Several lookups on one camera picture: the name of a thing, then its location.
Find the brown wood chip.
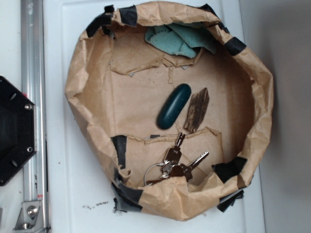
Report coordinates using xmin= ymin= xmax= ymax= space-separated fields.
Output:
xmin=184 ymin=87 xmax=210 ymax=133

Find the brown paper bag bin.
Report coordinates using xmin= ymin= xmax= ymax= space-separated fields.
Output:
xmin=65 ymin=1 xmax=274 ymax=221

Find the dark green oval case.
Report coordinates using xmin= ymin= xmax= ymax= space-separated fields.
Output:
xmin=156 ymin=83 xmax=191 ymax=130

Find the silver key pointing right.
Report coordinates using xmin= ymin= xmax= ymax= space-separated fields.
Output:
xmin=179 ymin=151 xmax=209 ymax=182

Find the teal terry cloth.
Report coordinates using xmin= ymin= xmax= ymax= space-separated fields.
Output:
xmin=145 ymin=22 xmax=217 ymax=58

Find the wire key ring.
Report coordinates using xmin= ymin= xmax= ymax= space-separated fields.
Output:
xmin=143 ymin=163 xmax=171 ymax=186

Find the aluminium rail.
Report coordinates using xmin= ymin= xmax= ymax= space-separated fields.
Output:
xmin=17 ymin=0 xmax=51 ymax=233

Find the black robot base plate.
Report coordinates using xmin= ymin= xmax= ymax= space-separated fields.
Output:
xmin=0 ymin=76 xmax=36 ymax=186

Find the silver corner bracket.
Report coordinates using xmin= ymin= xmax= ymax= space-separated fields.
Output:
xmin=13 ymin=200 xmax=44 ymax=233

